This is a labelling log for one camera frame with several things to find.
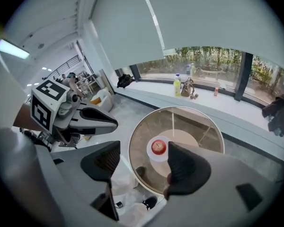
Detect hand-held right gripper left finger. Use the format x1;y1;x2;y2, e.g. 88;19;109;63
35;140;121;222

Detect round glass table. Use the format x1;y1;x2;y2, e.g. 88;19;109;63
128;106;226;196

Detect white plate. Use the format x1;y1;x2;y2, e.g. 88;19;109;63
146;136;171;162

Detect white armchair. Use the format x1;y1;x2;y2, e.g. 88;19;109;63
89;88;114;112

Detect yellow drink bottle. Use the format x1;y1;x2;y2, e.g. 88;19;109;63
173;73;182;97

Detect person's black shoe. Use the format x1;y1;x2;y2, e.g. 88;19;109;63
135;166;146;178
142;196;158;210

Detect black backpack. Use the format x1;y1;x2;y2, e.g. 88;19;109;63
116;74;134;89

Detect red apple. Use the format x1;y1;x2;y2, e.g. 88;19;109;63
151;139;168;155

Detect person's white trousers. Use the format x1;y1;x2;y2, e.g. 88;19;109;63
110;155;168;222

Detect black jacket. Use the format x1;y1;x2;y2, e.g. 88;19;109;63
261;95;284;137

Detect brown handbag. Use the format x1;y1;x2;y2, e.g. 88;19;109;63
180;78;195;98

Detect rectangular ceiling light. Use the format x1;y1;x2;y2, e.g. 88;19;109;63
0;39;30;59

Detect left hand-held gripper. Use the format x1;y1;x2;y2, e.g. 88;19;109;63
30;79;119;149

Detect grey roller blind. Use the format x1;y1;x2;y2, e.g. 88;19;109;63
89;0;166;70
142;0;284;68

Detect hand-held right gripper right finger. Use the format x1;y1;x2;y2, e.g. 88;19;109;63
142;141;284;227

